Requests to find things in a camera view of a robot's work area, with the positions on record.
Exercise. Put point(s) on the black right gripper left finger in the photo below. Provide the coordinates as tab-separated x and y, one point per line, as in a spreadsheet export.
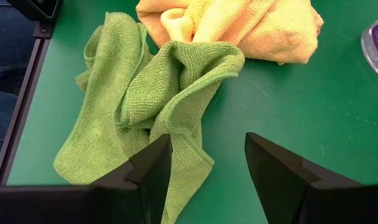
145	186

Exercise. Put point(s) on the clear spray bottle white trigger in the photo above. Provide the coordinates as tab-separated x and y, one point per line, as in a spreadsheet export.
377	46

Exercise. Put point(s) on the black corner bracket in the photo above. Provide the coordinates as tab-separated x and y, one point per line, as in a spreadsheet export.
36	7

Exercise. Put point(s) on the black table frame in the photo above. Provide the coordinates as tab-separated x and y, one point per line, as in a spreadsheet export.
25	93

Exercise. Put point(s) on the green microfiber towel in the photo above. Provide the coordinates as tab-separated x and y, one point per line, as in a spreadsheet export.
130	93

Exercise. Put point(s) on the yellow microfiber towel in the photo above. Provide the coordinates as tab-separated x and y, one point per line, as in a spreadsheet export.
270	31

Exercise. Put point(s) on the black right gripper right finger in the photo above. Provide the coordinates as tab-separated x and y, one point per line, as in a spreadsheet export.
276	180

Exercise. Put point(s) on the person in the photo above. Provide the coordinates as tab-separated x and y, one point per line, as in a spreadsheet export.
5	46

